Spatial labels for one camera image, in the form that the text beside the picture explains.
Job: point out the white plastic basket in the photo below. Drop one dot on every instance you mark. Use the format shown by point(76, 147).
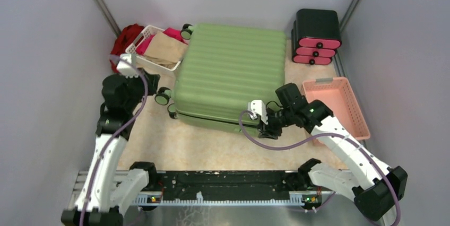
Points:
point(142, 61)

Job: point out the green hard-shell suitcase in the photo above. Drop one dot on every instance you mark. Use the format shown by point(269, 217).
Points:
point(224, 69)

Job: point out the black pink drawer cabinet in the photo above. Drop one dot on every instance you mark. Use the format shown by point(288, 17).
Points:
point(315, 36)

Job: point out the pink plastic basket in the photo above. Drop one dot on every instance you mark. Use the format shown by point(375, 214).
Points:
point(338, 95)

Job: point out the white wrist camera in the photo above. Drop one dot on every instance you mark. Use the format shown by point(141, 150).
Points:
point(257, 110)
point(127, 66)

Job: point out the red cloth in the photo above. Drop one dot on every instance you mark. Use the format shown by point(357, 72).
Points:
point(125, 39)

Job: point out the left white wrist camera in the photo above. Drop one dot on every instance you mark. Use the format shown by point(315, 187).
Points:
point(127, 66)

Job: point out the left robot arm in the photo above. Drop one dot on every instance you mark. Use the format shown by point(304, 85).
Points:
point(98, 203)

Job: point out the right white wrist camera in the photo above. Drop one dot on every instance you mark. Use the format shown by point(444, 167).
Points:
point(257, 110)

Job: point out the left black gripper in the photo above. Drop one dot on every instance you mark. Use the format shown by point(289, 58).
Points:
point(152, 81)

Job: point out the tan folded cloth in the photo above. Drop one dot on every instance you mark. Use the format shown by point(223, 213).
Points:
point(164, 50)

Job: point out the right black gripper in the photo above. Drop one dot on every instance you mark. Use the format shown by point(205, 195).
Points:
point(272, 132)

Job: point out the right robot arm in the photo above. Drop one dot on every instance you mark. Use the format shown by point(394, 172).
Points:
point(372, 185)

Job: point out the pink folded cloth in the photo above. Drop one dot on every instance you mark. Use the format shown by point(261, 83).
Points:
point(171, 32)

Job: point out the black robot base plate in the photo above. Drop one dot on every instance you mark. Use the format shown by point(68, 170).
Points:
point(236, 186)

